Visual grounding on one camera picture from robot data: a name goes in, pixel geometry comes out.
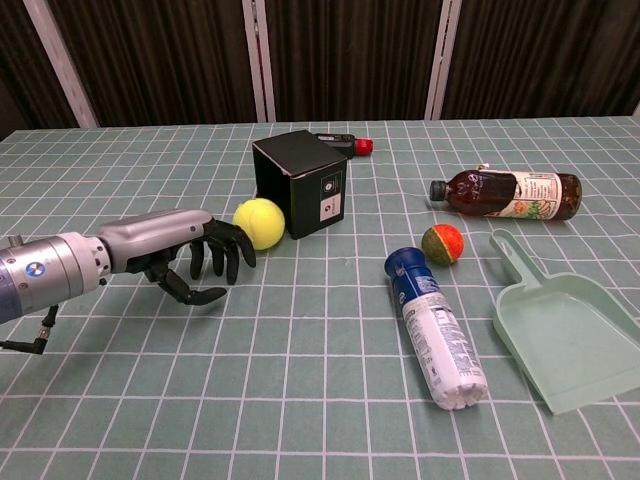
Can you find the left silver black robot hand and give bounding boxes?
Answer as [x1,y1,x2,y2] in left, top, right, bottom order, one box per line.
[96,209,258,306]

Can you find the yellow tennis ball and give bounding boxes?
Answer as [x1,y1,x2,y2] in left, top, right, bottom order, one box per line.
[232,198,287,251]

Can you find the black cardboard box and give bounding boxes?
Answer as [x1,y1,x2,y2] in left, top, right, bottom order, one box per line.
[251,129,348,242]

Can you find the green grid cutting mat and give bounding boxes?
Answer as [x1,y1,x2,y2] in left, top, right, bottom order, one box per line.
[0,115,640,480]

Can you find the orange and green ball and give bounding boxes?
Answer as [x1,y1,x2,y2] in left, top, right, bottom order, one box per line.
[421,223,465,266]

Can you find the black bottle with red cap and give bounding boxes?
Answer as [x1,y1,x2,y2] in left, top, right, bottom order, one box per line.
[310,132,375,159]

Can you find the dark brown curtain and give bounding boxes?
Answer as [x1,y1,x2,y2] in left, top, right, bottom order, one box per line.
[0,0,640,142]

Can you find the white can with blue cap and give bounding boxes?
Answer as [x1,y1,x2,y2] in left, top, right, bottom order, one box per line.
[383,246,489,412]

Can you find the brown bottle with label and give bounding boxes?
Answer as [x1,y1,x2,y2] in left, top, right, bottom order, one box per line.
[429,168,583,222]

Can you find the light green plastic dustpan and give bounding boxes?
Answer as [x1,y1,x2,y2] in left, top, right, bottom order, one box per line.
[489,228,640,415]

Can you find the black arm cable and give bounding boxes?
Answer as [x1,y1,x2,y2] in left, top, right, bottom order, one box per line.
[0,303,60,356]

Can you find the white vertical frame post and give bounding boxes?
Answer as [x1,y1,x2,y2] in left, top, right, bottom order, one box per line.
[241,0,277,123]
[424,0,462,121]
[22,0,100,129]

